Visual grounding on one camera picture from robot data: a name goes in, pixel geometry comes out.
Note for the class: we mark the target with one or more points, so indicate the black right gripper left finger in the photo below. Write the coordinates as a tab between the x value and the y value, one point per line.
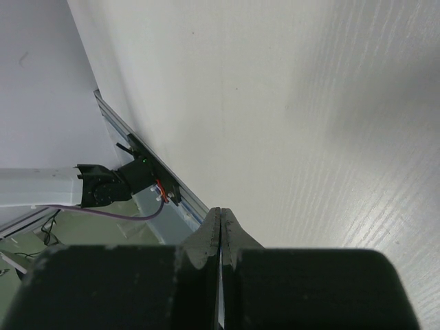
124	286

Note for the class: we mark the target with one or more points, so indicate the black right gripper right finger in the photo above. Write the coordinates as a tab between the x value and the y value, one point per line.
302	288

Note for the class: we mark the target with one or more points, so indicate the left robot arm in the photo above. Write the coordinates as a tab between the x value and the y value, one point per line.
85	185

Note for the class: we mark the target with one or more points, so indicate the aluminium mounting rail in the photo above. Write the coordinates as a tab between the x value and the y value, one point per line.
191	210

